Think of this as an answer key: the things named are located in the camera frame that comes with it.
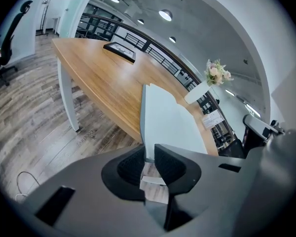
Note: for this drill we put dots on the black office chair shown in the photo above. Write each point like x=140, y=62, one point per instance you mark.
x=233, y=149
x=10, y=41

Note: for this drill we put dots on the white table leg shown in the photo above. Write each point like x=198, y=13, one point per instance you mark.
x=67, y=95

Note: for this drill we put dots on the long ceiling tube light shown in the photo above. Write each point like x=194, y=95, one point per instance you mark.
x=230, y=92
x=250, y=106

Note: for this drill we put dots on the thin metal floor stand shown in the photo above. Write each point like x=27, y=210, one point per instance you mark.
x=43, y=18

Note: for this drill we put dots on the black deer picture frame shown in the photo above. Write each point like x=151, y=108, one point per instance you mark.
x=119, y=50

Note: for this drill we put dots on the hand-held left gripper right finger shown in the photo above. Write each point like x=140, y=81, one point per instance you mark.
x=180, y=174

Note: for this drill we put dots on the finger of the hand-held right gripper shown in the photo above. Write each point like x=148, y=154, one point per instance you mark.
x=257, y=126

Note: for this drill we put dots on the white vase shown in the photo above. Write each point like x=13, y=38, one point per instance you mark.
x=197, y=94

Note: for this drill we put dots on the light blue mat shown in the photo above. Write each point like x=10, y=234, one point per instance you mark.
x=167, y=122

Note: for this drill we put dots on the group of black wall items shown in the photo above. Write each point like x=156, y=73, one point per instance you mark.
x=186, y=78

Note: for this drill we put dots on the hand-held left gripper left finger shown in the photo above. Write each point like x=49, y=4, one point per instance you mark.
x=121, y=176

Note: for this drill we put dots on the pink flower bouquet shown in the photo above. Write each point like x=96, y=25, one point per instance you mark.
x=217, y=73

